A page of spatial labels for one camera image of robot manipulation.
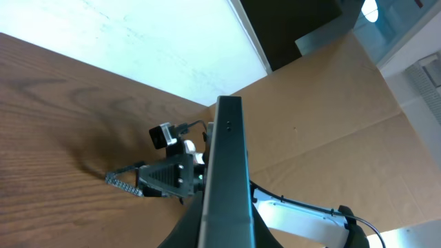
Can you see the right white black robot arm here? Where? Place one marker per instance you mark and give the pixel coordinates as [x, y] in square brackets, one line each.
[332, 228]

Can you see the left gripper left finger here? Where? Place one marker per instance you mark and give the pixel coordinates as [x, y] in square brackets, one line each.
[185, 233]

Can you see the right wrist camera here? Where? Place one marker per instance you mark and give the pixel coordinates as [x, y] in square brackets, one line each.
[162, 136]

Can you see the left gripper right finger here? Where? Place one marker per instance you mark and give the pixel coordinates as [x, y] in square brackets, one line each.
[262, 234]

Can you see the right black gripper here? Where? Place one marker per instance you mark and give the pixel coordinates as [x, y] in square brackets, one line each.
[181, 174]

